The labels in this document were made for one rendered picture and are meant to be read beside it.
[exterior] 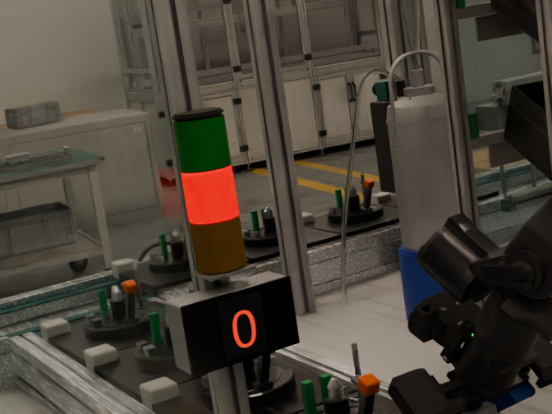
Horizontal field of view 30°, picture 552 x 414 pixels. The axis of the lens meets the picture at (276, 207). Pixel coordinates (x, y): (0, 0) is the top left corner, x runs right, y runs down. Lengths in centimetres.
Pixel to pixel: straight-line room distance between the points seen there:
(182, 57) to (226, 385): 33
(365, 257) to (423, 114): 57
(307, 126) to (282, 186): 831
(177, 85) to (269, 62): 113
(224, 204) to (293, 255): 120
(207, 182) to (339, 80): 961
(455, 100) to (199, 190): 41
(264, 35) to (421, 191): 46
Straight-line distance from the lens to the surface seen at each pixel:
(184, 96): 102
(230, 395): 107
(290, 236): 217
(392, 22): 230
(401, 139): 196
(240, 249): 100
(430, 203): 196
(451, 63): 127
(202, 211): 98
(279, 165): 214
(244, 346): 102
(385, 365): 186
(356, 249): 240
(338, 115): 1058
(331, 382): 128
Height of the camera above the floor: 150
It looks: 11 degrees down
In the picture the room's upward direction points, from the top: 8 degrees counter-clockwise
